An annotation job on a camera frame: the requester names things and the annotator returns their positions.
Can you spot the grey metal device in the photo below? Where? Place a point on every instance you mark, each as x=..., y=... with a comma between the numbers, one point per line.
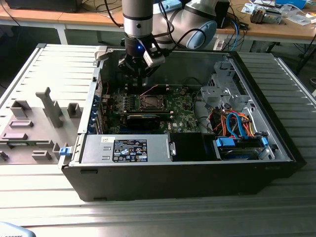
x=269, y=16

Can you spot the green motherboard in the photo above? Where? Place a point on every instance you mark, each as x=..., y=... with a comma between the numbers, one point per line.
x=182, y=116

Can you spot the grey power supply unit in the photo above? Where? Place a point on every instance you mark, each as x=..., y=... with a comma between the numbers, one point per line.
x=98, y=148

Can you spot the clear plastic bag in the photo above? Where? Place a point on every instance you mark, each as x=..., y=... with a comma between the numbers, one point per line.
x=300, y=18

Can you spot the small black part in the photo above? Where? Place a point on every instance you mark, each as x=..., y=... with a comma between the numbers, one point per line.
x=3, y=155

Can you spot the white plastic box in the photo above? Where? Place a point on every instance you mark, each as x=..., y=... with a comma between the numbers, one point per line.
x=219, y=45

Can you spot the grey metal drive cage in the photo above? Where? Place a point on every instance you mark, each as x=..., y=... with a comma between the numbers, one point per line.
x=214, y=95

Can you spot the green RAM stick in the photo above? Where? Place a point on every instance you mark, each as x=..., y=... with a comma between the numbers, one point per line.
x=18, y=144

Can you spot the blue case latch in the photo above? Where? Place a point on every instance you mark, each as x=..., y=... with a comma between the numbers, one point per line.
x=64, y=151

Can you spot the blue box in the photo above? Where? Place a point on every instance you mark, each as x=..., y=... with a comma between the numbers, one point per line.
x=293, y=2

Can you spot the silver CPU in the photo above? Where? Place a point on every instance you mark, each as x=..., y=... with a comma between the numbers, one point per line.
x=151, y=101

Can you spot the black monitor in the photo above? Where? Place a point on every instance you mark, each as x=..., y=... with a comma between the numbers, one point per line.
x=42, y=5

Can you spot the black PC case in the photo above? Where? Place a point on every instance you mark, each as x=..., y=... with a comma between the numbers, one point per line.
x=172, y=182

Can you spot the CPU socket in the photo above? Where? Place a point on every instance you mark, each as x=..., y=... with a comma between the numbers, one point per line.
x=164, y=109

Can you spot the black speaker box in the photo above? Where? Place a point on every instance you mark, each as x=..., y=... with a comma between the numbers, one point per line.
x=224, y=14

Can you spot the pale grey rounded device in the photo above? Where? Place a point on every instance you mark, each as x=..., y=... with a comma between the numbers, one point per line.
x=12, y=229

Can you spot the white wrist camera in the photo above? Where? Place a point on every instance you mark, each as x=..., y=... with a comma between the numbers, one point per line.
x=154, y=57

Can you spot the coin cell battery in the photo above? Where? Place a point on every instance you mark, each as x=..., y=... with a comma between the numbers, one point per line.
x=183, y=91

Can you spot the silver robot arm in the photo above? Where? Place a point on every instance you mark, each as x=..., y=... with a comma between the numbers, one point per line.
x=138, y=19

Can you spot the grey parts rack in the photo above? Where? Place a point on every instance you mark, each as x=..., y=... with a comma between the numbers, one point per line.
x=37, y=133

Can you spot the hard disk in blue carrier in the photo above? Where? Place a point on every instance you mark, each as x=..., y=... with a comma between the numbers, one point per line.
x=237, y=154

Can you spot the white printed leaflet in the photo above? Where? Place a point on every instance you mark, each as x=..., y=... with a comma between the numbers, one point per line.
x=247, y=8

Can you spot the wooden desk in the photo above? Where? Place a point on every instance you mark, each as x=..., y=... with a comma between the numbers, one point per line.
x=74, y=17
x=271, y=29

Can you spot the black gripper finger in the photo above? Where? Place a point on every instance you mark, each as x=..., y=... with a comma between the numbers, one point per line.
x=128, y=65
x=149, y=71

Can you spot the metal locking lever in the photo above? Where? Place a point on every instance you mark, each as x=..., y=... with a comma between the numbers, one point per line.
x=149, y=90
x=151, y=109

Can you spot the black plastic shroud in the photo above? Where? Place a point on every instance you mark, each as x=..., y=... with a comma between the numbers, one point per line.
x=187, y=146

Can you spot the black graphics card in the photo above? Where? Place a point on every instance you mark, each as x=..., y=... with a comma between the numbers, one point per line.
x=143, y=121

